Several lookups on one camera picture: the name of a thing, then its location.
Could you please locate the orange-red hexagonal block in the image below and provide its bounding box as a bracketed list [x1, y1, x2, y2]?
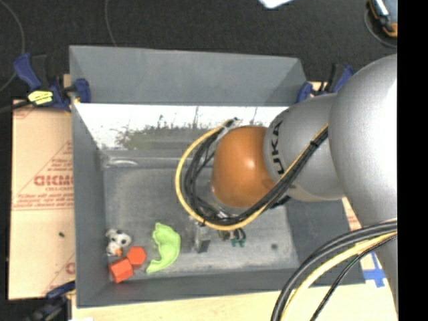
[126, 246, 148, 269]

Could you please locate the white and black toy animal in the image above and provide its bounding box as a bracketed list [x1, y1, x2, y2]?
[105, 228, 132, 257]

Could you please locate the orange-red cube block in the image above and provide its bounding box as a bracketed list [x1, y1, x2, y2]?
[108, 257, 134, 284]

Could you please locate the grey metal bin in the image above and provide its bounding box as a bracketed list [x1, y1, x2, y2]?
[68, 44, 366, 308]

